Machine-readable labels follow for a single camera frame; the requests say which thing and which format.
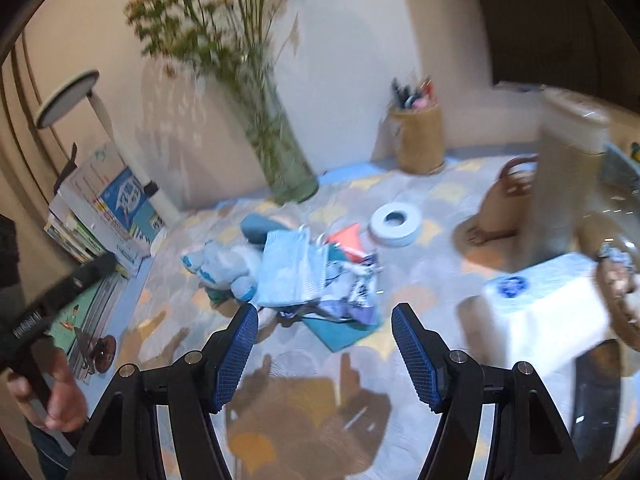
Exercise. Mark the teal cloth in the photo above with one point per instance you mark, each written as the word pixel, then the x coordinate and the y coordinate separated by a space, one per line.
pixel 337 333

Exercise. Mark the tall beige thermos bottle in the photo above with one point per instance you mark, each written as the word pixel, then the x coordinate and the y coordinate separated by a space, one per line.
pixel 573 132

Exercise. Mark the green flower bouquet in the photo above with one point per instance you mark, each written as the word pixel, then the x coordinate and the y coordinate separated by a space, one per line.
pixel 229 39

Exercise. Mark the green glass vase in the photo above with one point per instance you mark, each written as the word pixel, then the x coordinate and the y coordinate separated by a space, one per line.
pixel 269 132

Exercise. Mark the white tape roll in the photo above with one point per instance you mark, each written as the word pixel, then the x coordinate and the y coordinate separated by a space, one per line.
pixel 396 224

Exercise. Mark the woven basket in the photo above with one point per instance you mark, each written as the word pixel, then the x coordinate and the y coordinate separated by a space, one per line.
pixel 618 281

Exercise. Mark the white blue plush toy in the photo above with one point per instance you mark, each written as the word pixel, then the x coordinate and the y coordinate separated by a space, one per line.
pixel 233 269

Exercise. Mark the slate blue cloth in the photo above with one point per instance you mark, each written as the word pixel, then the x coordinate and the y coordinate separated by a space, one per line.
pixel 256 227

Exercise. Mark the woven pen holder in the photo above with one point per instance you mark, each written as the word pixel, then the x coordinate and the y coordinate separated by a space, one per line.
pixel 421 144

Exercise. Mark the small tan handbag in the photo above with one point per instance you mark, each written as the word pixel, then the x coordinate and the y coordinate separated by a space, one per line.
pixel 505 204

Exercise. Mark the orange red cloth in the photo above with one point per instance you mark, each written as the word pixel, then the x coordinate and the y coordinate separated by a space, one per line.
pixel 348 240

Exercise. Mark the person's left hand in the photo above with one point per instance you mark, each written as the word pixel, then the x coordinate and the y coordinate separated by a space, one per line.
pixel 67 408

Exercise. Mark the pens in holder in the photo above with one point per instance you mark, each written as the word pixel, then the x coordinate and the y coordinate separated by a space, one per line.
pixel 419 97

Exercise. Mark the white tissue pack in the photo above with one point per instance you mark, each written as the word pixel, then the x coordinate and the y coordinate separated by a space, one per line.
pixel 547 315

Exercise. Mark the blue white patterned cloth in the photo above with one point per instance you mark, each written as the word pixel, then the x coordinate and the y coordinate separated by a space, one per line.
pixel 351 291

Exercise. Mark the stack of books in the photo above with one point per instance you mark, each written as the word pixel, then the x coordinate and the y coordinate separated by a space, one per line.
pixel 102 194

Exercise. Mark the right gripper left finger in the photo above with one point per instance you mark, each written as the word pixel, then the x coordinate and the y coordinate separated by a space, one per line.
pixel 122 440

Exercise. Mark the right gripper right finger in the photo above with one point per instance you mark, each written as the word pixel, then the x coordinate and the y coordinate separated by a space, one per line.
pixel 529 439

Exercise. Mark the patterned scallop tablecloth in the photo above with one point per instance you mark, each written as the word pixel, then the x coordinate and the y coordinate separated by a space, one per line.
pixel 301 410

